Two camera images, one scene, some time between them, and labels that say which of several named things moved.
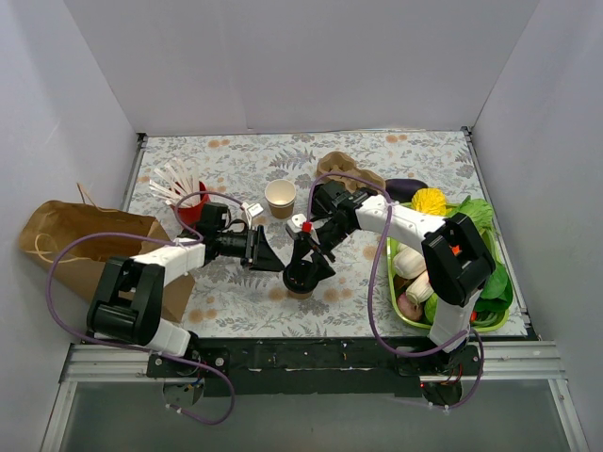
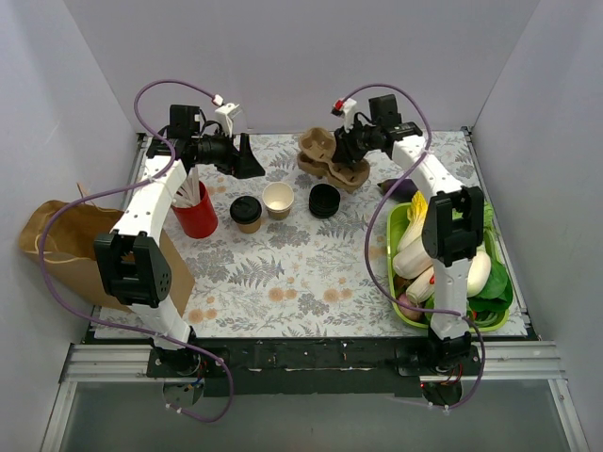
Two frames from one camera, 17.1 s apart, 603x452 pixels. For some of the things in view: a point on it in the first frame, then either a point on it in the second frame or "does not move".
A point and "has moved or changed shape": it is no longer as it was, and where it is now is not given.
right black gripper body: (312, 246) → (344, 151)
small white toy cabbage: (420, 290) does not move
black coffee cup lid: (301, 276) has moved or changed shape
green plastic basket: (411, 295) does not move
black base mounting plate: (302, 367) does not move
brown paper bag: (73, 242) does not move
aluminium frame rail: (520, 362) does not move
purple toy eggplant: (402, 189) does not move
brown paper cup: (300, 296) has moved or changed shape
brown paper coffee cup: (280, 194) does not move
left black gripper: (253, 246) → (236, 157)
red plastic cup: (192, 216) does not move
